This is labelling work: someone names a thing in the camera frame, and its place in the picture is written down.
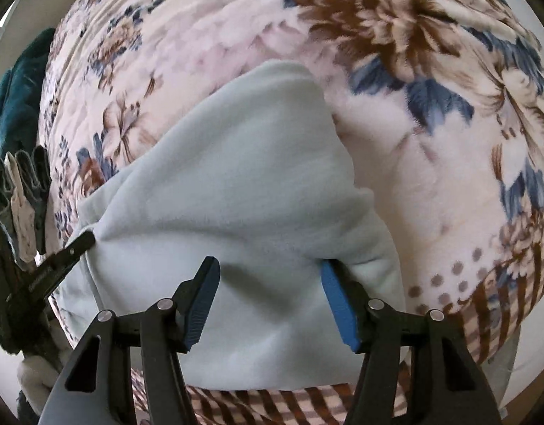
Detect light green fleece pants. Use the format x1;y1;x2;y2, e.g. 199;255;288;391
59;61;408;401

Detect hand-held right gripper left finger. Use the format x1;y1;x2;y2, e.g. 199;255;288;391
37;256;220;425

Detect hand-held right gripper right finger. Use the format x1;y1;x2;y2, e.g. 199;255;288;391
320;259;503;425

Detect person's left forearm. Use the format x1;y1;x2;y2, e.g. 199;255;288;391
17;354;64;410

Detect floral printed blanket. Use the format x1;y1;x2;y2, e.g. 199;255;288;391
37;0;544;425

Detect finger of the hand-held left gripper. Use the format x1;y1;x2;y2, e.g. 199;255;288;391
41;231;96;275

